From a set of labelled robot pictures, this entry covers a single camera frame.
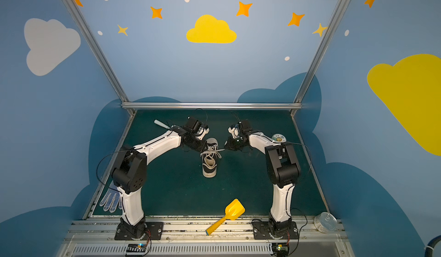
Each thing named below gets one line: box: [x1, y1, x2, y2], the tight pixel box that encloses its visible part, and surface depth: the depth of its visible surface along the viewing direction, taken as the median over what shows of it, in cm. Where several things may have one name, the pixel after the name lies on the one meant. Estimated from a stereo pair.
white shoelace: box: [199, 144, 226, 169], surface depth 95 cm
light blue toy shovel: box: [153, 119, 171, 130], surface depth 113 cm
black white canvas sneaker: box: [200, 137, 219, 179], surface depth 94 cm
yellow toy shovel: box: [204, 198, 246, 236], surface depth 81 cm
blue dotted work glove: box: [99, 180, 123, 214], surface depth 84 cm
